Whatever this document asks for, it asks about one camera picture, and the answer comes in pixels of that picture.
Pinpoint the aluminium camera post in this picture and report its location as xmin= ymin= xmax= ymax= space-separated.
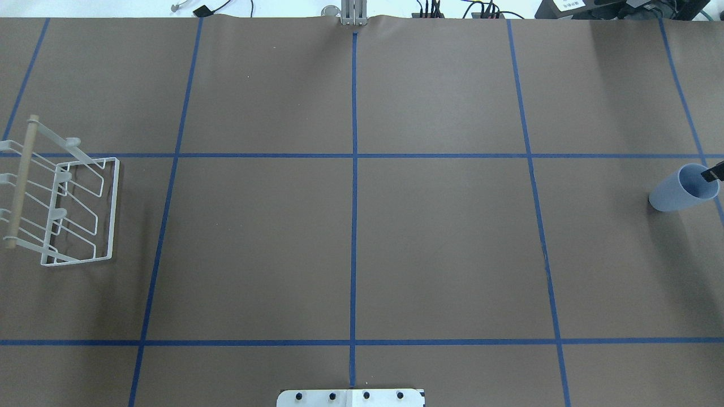
xmin=339 ymin=0 xmax=369 ymax=26

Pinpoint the white wire cup holder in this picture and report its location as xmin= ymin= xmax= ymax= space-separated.
xmin=2 ymin=114 xmax=122 ymax=266

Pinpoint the light blue plastic cup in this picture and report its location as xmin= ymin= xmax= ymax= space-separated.
xmin=648 ymin=163 xmax=721 ymax=212

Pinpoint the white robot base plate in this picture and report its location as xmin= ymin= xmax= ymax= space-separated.
xmin=276 ymin=388 xmax=426 ymax=406

